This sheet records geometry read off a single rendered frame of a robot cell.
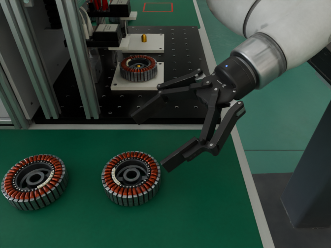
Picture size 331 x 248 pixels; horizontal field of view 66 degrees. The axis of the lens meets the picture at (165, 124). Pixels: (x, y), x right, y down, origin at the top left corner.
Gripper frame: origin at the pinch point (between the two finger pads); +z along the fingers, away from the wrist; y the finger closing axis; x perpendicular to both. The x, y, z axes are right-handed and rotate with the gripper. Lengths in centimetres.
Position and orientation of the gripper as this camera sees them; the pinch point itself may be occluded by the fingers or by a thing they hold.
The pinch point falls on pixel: (152, 138)
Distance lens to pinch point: 46.4
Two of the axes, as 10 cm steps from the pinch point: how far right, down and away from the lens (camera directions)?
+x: -3.9, -5.6, -7.2
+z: -8.1, 5.9, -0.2
